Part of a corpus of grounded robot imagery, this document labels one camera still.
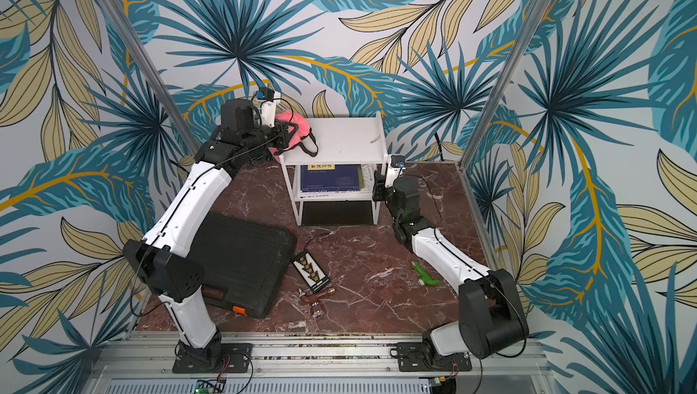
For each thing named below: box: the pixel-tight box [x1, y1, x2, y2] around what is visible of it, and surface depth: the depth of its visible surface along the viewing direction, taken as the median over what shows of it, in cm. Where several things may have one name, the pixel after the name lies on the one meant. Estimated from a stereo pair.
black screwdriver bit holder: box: [290, 251, 331, 295], surface depth 90 cm
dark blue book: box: [300, 164, 362, 193], surface depth 91 cm
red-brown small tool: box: [297, 287, 336, 319], surface depth 84 cm
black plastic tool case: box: [187, 212, 297, 319], surface depth 81 cm
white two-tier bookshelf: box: [279, 111, 388, 227], surface depth 81 cm
